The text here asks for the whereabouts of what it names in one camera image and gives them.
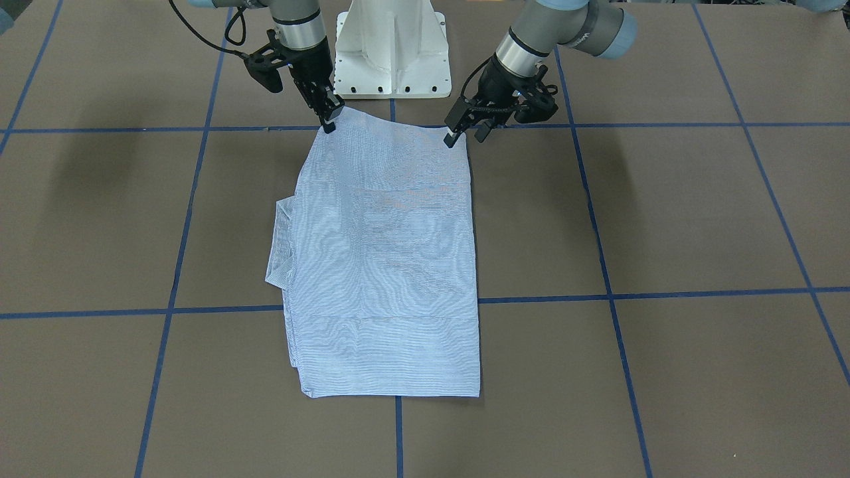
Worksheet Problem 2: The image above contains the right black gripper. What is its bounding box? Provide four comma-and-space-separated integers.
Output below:
244, 30, 345, 134

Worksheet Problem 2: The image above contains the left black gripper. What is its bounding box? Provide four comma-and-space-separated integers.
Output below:
444, 55, 558, 148

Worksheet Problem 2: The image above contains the blue striped button shirt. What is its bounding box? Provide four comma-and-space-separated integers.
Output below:
265, 107, 481, 398

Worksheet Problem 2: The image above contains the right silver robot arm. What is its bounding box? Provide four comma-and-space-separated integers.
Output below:
169, 1, 345, 134

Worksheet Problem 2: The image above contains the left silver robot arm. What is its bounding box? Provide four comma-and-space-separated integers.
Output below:
444, 1, 638, 148

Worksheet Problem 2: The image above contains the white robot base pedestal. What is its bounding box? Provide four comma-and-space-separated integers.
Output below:
334, 1, 452, 100

